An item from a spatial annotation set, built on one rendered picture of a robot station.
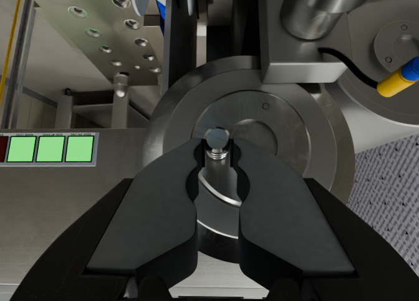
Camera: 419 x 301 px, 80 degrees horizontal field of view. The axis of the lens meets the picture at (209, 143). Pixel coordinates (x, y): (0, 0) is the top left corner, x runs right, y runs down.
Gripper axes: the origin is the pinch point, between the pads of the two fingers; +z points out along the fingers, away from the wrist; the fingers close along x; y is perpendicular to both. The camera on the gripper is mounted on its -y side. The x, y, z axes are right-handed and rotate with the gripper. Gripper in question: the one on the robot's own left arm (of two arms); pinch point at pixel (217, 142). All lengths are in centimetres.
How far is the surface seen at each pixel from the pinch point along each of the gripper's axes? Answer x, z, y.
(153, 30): -9.0, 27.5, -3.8
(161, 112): -4.1, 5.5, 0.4
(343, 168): 8.6, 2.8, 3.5
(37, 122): -225, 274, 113
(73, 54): -131, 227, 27
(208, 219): -0.6, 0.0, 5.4
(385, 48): 12.3, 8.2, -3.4
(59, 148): -32.0, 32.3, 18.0
